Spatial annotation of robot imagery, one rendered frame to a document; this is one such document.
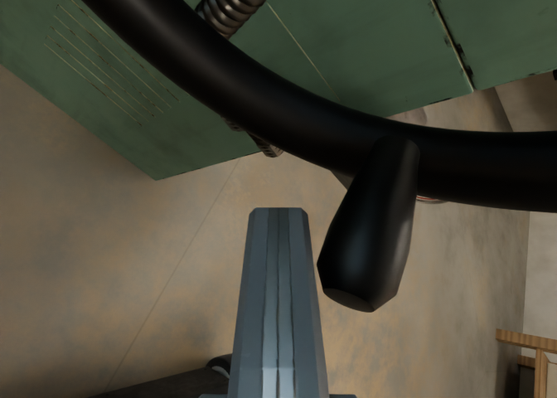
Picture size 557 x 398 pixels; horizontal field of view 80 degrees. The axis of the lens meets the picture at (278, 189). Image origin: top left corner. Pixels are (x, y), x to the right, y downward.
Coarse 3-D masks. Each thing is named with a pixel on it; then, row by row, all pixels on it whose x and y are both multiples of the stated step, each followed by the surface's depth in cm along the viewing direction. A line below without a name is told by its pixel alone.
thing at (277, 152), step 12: (204, 0) 18; (216, 0) 17; (228, 0) 17; (240, 0) 16; (252, 0) 17; (264, 0) 17; (204, 12) 18; (216, 12) 18; (228, 12) 17; (240, 12) 17; (252, 12) 18; (216, 24) 18; (228, 24) 18; (240, 24) 18; (228, 36) 19; (228, 120) 30; (264, 144) 31; (276, 156) 33
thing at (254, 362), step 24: (264, 216) 10; (264, 240) 9; (264, 264) 8; (240, 288) 8; (264, 288) 8; (240, 312) 7; (264, 312) 7; (240, 336) 7; (264, 336) 7; (240, 360) 6; (264, 360) 6; (240, 384) 6; (264, 384) 6
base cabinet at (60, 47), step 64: (0, 0) 46; (64, 0) 41; (192, 0) 33; (320, 0) 28; (384, 0) 26; (64, 64) 53; (128, 64) 46; (320, 64) 34; (384, 64) 31; (448, 64) 28; (128, 128) 63; (192, 128) 53
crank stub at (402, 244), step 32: (384, 160) 11; (416, 160) 11; (352, 192) 10; (384, 192) 10; (416, 192) 11; (352, 224) 10; (384, 224) 9; (320, 256) 10; (352, 256) 9; (384, 256) 9; (352, 288) 9; (384, 288) 9
